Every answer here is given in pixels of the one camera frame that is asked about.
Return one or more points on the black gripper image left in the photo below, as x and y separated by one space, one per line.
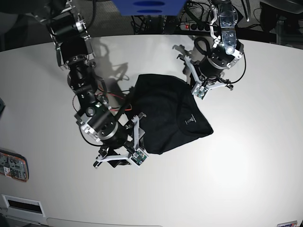
124 148

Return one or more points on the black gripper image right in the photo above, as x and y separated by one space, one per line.
208 70

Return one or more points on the black T-shirt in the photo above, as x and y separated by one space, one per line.
172 117

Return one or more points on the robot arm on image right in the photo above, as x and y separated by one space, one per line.
226 50

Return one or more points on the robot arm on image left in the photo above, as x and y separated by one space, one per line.
74 52

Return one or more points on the blue plastic bin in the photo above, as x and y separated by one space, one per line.
149 7

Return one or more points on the dark device at left edge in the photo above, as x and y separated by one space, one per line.
2 107

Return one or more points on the sticker at bottom edge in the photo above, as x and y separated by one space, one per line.
288 224

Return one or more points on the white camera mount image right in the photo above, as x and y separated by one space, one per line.
201 87

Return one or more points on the white camera mount image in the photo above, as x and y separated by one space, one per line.
201 87
132 123

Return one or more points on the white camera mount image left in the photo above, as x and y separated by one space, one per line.
132 123

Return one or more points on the white power strip red switch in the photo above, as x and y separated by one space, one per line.
186 26

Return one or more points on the white table cable grommet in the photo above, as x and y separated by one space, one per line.
22 204

